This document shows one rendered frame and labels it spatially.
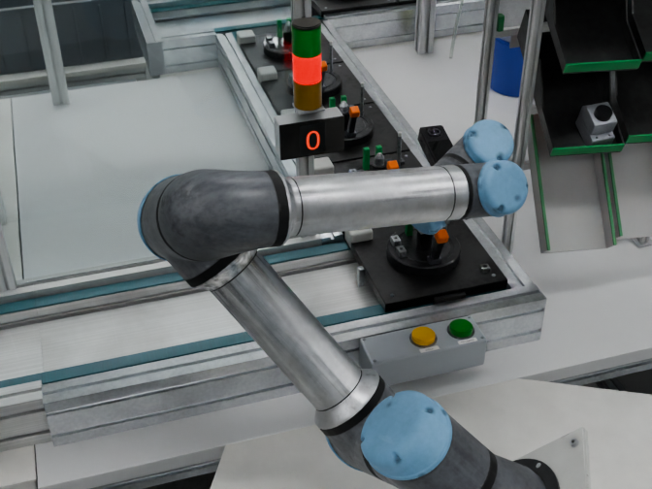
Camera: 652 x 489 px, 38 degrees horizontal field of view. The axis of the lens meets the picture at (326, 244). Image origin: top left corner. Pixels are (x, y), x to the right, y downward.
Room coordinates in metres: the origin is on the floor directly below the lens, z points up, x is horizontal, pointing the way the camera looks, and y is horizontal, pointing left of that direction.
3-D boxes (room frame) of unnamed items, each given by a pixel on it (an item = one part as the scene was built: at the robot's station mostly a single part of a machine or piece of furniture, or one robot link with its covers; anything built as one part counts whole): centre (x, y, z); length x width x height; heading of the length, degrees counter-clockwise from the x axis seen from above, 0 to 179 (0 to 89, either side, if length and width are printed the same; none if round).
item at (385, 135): (1.92, -0.04, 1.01); 0.24 x 0.24 x 0.13; 17
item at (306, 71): (1.50, 0.03, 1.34); 0.05 x 0.05 x 0.05
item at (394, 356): (1.21, -0.17, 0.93); 0.21 x 0.07 x 0.06; 107
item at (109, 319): (1.38, 0.11, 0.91); 0.84 x 0.28 x 0.10; 107
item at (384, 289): (1.44, -0.19, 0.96); 0.24 x 0.24 x 0.02; 17
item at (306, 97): (1.50, 0.03, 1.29); 0.05 x 0.05 x 0.05
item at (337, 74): (2.16, 0.03, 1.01); 0.24 x 0.24 x 0.13; 17
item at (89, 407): (1.22, 0.03, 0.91); 0.89 x 0.06 x 0.11; 107
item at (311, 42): (1.50, 0.03, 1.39); 0.05 x 0.05 x 0.05
